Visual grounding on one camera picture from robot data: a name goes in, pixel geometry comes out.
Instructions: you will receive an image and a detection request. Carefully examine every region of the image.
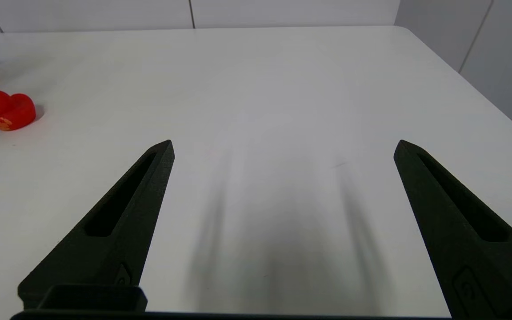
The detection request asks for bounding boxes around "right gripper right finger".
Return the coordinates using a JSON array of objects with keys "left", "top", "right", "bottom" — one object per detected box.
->
[{"left": 393, "top": 140, "right": 512, "bottom": 319}]

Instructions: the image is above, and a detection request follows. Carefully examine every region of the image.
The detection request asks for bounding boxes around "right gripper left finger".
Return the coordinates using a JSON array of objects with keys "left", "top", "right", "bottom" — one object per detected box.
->
[{"left": 17, "top": 140, "right": 176, "bottom": 310}]

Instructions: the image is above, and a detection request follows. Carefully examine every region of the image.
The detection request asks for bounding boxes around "red rubber duck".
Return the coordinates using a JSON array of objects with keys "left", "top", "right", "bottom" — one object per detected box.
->
[{"left": 0, "top": 90, "right": 36, "bottom": 132}]

